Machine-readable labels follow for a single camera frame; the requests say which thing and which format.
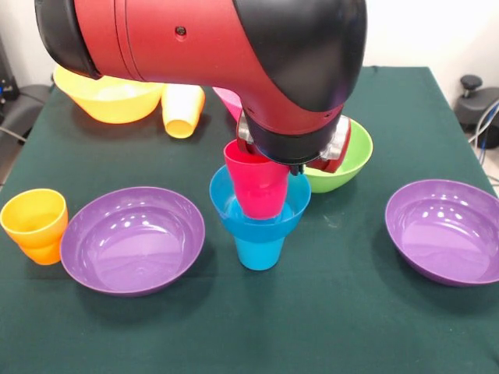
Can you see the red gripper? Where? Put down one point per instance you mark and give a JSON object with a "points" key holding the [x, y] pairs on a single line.
{"points": [[335, 156]]}

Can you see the black grey chair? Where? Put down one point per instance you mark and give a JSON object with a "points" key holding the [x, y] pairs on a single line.
{"points": [[23, 109]]}

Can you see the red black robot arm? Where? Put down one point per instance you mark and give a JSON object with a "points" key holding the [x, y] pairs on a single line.
{"points": [[234, 50]]}

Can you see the black equipment box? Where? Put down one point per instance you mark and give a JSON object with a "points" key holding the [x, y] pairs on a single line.
{"points": [[6, 78]]}

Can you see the dark green tablecloth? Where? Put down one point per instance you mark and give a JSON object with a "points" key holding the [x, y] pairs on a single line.
{"points": [[296, 331]]}

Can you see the blue plastic cup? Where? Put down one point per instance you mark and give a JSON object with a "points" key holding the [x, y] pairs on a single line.
{"points": [[259, 255]]}

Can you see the small blue plastic bowl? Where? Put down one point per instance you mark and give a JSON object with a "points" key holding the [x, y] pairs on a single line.
{"points": [[222, 195]]}

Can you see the shallow purple plastic bowl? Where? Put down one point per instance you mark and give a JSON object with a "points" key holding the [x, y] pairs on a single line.
{"points": [[132, 257], [448, 245]]}

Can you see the green plastic bowl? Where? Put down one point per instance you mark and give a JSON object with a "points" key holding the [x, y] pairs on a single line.
{"points": [[351, 163]]}

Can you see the black stand with knob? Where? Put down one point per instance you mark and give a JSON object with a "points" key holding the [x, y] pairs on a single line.
{"points": [[475, 105]]}

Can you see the red plastic cup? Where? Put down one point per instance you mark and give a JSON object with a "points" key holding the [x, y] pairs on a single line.
{"points": [[257, 187]]}

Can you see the large orange plastic bowl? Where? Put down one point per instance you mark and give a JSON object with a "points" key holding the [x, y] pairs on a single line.
{"points": [[113, 107]]}

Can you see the large pink plastic bowl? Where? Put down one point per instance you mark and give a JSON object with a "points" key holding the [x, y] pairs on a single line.
{"points": [[230, 101]]}

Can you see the yellow orange plastic cup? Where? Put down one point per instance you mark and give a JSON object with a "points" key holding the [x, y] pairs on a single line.
{"points": [[181, 113]]}

